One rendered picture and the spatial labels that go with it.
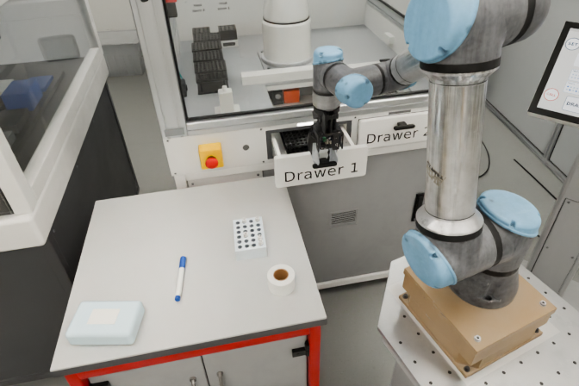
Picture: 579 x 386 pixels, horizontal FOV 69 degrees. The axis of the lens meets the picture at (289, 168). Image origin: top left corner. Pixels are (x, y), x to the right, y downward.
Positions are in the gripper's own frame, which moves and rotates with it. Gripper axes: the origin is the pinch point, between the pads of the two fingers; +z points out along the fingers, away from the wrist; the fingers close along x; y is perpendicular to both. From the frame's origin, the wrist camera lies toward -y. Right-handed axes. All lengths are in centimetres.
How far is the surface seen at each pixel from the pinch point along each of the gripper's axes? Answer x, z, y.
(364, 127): 18.7, 0.2, -16.0
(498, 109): 181, 86, -152
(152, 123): -83, 90, -205
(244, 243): -26.7, 10.7, 17.7
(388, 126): 27.1, 0.7, -16.0
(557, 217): 91, 38, 4
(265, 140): -14.8, 1.0, -17.8
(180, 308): -44, 14, 32
